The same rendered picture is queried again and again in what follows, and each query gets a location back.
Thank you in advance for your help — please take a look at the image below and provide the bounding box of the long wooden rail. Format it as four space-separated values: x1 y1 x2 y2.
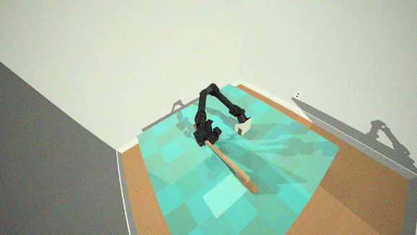
206 141 250 183

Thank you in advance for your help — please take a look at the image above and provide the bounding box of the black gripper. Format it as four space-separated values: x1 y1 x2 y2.
196 127 221 147

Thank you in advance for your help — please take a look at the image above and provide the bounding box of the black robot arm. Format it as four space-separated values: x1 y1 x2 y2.
193 84 249 145

